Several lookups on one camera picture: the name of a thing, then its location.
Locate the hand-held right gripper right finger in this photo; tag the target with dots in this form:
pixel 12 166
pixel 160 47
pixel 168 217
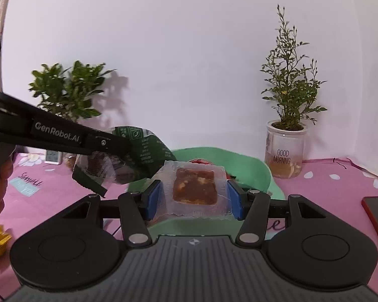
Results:
pixel 236 201

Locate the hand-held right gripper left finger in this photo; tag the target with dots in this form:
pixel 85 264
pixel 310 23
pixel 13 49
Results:
pixel 154 201

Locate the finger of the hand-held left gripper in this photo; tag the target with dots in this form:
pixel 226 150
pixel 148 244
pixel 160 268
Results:
pixel 110 144

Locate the green plastic bowl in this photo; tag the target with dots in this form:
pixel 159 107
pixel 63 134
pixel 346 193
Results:
pixel 255 170

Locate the green snack packet clear window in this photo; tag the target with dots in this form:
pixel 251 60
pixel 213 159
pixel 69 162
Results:
pixel 148 154

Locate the clear brown snack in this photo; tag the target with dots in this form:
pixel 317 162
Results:
pixel 193 185

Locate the white digital clock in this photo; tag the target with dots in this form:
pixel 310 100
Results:
pixel 53 157

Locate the broad-leaf plant in glass vase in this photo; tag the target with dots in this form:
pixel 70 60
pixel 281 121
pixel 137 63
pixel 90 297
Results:
pixel 75 88

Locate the small-leaf plant in printed jar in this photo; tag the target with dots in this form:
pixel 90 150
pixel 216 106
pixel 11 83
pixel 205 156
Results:
pixel 285 151

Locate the pink printed mat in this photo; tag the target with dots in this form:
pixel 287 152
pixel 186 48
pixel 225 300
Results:
pixel 318 188

